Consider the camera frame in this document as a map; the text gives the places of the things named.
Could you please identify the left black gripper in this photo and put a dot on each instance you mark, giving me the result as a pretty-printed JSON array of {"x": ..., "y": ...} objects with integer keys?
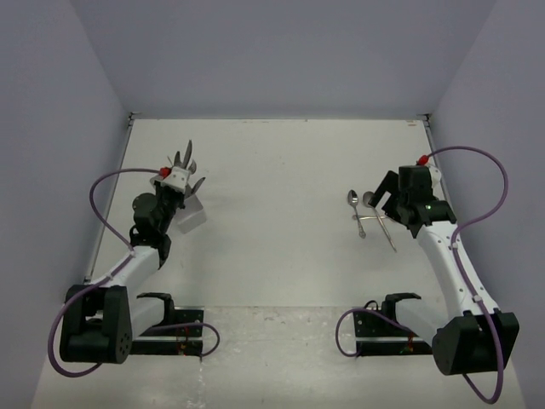
[{"x": 161, "y": 187}]

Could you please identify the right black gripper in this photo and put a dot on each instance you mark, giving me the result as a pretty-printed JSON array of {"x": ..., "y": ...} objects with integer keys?
[{"x": 391, "y": 185}]

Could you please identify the large steel spoon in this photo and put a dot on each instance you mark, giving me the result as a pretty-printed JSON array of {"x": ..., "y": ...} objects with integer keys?
[{"x": 366, "y": 198}]

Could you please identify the steel knife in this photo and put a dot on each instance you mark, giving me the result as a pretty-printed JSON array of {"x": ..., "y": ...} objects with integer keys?
[
  {"x": 198, "y": 184},
  {"x": 187, "y": 155},
  {"x": 177, "y": 160}
]

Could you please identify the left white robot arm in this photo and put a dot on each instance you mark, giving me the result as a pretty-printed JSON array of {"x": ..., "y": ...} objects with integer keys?
[{"x": 99, "y": 321}]

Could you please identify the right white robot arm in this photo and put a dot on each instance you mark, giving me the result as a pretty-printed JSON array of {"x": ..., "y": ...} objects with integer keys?
[{"x": 473, "y": 335}]

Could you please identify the clear plastic utensil container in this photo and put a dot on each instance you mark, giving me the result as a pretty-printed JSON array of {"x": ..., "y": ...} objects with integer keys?
[{"x": 191, "y": 216}]

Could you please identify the small ornate steel spoon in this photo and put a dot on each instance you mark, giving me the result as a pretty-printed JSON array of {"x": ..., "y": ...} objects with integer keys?
[{"x": 353, "y": 201}]

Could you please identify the crosswise steel spoon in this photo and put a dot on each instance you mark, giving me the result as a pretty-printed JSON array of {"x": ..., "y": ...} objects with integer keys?
[{"x": 367, "y": 218}]

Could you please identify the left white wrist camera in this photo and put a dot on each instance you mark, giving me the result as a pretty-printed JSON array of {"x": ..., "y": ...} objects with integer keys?
[{"x": 174, "y": 177}]

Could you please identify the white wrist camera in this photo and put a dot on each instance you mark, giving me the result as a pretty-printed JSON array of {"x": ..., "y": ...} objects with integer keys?
[
  {"x": 436, "y": 176},
  {"x": 174, "y": 177}
]

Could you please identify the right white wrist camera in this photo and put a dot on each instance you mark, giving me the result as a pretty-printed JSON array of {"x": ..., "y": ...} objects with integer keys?
[{"x": 436, "y": 176}]

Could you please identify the right corner metal bracket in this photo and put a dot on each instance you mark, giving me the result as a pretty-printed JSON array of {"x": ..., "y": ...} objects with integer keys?
[{"x": 425, "y": 118}]

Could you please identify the corner metal bracket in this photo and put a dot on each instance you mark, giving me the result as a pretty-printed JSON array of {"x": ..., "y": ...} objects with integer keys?
[
  {"x": 425, "y": 118},
  {"x": 132, "y": 117}
]

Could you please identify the left corner metal bracket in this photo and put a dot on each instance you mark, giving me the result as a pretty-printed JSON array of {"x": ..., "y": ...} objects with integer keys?
[{"x": 132, "y": 117}]

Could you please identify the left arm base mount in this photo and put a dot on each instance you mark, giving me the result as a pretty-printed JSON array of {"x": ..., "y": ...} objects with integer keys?
[{"x": 161, "y": 328}]

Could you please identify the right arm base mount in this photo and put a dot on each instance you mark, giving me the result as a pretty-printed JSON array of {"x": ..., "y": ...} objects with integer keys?
[{"x": 378, "y": 332}]

